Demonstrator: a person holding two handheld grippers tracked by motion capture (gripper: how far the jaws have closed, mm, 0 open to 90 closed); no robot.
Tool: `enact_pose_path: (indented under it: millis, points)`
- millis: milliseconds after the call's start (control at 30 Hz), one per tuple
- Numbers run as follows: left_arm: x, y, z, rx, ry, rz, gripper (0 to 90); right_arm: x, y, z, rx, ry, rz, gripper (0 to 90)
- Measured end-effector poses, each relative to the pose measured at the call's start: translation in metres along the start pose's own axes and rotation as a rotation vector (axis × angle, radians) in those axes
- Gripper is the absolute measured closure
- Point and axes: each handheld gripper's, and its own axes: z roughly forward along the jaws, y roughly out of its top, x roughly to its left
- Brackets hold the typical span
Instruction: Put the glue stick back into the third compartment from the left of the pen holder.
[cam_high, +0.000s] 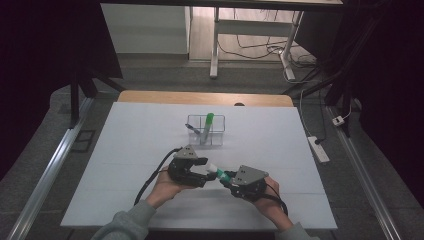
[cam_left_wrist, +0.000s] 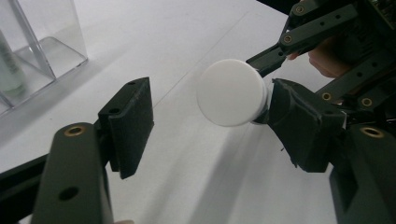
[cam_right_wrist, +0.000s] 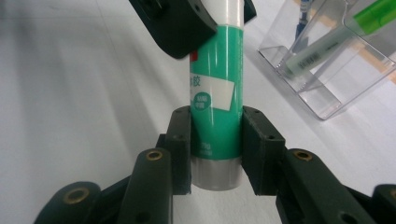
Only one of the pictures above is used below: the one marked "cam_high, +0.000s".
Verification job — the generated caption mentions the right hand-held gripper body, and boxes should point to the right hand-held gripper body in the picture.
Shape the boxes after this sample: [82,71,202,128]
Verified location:
[229,164,270,203]

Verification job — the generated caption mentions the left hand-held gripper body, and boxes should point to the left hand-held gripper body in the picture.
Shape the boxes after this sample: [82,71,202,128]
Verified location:
[167,144,208,188]

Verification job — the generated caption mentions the clear plastic organizer box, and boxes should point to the clear plastic organizer box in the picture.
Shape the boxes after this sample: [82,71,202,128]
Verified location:
[186,114,226,147]

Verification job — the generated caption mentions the blue pen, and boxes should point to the blue pen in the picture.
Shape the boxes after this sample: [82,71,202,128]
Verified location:
[184,123,202,136]

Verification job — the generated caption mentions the person's left hand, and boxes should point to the person's left hand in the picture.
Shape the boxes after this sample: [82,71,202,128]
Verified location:
[145,168,196,209]

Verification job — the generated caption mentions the person's right hand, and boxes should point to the person's right hand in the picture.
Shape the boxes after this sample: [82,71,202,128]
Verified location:
[253,176,294,231]

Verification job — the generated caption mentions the wooden table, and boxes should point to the wooden table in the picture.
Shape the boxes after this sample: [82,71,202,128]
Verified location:
[117,89,295,108]

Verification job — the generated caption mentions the white table cover sheet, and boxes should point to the white table cover sheet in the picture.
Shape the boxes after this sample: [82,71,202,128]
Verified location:
[60,101,338,231]

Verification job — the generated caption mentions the white power strip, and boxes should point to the white power strip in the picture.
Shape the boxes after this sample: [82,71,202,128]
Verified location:
[307,135,331,164]

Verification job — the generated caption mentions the small white adapter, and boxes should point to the small white adapter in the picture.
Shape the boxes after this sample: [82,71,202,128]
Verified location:
[332,105,353,127]

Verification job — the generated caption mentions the black metal stand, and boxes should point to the black metal stand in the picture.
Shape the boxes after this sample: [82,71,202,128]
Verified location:
[68,71,126,129]
[281,13,381,138]

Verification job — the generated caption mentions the white-framed desk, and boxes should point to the white-framed desk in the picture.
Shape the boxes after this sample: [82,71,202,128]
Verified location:
[99,0,344,82]

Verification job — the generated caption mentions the black curtain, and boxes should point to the black curtain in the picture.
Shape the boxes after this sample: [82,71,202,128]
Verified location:
[0,0,124,181]
[294,0,424,208]

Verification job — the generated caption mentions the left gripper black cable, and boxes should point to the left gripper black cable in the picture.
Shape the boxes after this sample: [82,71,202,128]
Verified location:
[133,147,184,206]

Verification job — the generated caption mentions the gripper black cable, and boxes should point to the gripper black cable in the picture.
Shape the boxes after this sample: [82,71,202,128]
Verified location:
[133,147,184,206]
[263,181,289,216]

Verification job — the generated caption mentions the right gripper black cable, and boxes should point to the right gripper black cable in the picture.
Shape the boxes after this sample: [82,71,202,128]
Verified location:
[263,181,289,216]

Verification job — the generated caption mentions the white power strip cable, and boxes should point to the white power strip cable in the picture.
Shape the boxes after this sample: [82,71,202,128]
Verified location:
[298,88,313,138]

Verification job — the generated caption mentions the aluminium floor rail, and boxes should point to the aluminium floor rail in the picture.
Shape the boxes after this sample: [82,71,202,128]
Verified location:
[6,96,96,240]
[324,105,403,240]

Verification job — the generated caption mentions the tangle of floor cables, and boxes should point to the tangle of floor cables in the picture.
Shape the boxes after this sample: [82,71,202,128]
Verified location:
[218,8,318,84]

